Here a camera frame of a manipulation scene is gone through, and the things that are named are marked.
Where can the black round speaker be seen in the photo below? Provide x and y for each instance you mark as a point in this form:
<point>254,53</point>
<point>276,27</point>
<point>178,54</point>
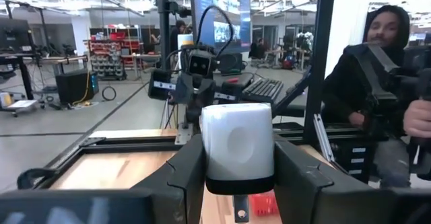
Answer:
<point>230,63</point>

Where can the black standing desk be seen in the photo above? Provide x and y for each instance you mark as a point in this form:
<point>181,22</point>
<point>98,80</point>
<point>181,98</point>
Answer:
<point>25,69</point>

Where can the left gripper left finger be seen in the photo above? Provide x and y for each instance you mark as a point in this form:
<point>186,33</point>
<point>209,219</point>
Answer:
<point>151,200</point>

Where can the red plastic basket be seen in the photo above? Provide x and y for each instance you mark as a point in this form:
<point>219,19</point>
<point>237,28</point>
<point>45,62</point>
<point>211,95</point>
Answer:
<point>266,204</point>

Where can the black drawer cabinet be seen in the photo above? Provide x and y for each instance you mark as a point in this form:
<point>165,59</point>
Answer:
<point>353,160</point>

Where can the black desk monitor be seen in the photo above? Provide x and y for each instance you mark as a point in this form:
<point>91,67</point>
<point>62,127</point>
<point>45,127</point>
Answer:
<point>13,34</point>

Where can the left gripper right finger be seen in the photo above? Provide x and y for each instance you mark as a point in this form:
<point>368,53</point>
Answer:
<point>320,200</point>

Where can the white column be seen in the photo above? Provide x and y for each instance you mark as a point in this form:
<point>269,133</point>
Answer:
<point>81,32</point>

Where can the silver aluminium extrusion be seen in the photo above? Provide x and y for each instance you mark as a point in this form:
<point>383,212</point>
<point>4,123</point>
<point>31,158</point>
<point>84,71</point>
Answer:
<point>323,140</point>

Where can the large lit monitor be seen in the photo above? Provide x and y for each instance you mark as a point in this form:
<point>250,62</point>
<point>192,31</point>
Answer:
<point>222,12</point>

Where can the red hand tool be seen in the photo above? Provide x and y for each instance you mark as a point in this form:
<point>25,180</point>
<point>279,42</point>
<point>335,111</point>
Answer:
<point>232,80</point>

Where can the black handheld control rig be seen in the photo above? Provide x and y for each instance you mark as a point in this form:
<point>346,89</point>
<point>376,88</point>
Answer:
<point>387,82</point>

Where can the red bag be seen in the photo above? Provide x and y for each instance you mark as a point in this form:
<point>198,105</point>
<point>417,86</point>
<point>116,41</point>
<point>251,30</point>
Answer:
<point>288,62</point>

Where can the person's hand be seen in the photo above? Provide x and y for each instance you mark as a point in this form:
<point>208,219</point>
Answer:
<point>356,119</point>
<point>417,118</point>

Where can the black stand pole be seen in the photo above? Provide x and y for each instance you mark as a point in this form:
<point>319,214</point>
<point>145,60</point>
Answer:
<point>165,32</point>

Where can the black white charger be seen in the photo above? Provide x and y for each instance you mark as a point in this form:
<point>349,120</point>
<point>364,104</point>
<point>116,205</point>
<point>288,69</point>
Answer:
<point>235,143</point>

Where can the grey metal bracket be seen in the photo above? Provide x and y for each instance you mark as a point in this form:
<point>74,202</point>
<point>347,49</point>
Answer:
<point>183,135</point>

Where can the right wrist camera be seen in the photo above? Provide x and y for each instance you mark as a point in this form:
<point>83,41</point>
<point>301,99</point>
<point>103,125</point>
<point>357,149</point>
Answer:
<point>201,64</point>

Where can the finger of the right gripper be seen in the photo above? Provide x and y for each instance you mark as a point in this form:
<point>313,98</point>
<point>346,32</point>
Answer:
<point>206,93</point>
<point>184,89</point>

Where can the shelf with red bins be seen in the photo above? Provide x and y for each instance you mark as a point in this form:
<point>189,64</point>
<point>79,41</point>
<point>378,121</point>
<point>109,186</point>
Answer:
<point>111,54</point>

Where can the white flat device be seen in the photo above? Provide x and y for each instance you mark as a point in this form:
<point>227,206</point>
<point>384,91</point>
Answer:
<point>23,104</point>

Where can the white flower bouquet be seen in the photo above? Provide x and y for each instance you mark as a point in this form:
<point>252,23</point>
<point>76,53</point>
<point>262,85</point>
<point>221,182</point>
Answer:
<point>304,39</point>

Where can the black vertical frame post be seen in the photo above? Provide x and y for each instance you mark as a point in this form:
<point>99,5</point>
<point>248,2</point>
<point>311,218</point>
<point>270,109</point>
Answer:
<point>320,49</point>

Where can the black backlit keyboard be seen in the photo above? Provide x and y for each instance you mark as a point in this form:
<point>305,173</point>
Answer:
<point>262,89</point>

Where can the person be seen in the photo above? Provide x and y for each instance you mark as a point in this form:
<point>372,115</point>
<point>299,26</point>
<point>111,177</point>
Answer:
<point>353,82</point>
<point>257,49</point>
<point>178,32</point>

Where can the yellow white container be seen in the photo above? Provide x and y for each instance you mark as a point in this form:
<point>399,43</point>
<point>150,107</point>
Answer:
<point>185,40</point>

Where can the black computer tower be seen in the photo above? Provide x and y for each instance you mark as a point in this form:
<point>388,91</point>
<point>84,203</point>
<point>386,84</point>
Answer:
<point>75,86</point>

